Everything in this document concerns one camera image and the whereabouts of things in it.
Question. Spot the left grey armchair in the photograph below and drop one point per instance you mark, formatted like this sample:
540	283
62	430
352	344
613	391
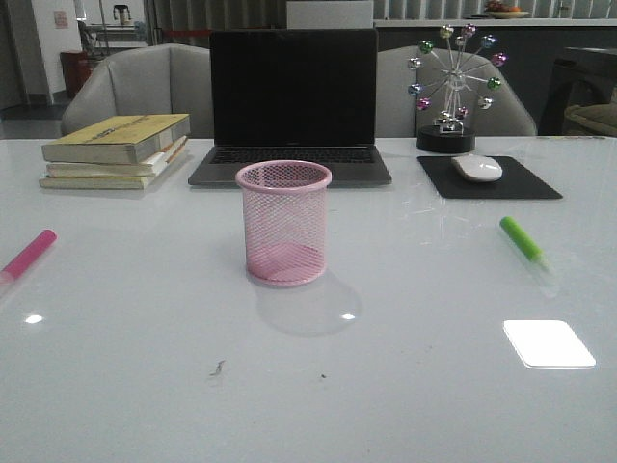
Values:
161	79

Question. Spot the pink highlighter pen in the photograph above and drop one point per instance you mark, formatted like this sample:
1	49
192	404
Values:
11	272

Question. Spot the top yellow book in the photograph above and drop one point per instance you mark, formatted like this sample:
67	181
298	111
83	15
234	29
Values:
119	139

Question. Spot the pink mesh pen holder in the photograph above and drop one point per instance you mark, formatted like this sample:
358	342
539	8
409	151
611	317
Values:
285	216

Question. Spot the green highlighter pen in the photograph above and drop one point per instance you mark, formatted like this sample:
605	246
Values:
524	243

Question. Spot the white computer mouse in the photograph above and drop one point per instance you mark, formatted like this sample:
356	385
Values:
477	168

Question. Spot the yellow book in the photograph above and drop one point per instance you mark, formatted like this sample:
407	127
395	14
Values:
119	139
138	183

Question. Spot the right grey armchair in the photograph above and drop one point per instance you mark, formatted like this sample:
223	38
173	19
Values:
409	95

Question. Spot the fruit bowl on counter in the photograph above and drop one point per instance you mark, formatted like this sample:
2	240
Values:
499	10

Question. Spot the ferris wheel desk toy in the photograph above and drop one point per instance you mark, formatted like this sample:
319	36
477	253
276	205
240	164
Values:
447	133

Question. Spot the red bin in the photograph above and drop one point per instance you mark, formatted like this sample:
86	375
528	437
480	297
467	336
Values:
76	70

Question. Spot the dark side table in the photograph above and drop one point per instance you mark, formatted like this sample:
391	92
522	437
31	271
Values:
582	76

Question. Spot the grey armchair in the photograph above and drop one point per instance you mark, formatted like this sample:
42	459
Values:
161	79
409	95

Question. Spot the middle cream book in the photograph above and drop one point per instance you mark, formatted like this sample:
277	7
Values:
151	167

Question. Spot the dark grey laptop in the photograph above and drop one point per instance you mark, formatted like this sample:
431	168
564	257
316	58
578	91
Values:
294	95

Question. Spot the black mouse pad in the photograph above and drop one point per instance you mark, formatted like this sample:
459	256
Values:
516	182

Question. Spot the bottom yellow book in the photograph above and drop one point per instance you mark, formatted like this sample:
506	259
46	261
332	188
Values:
138	183

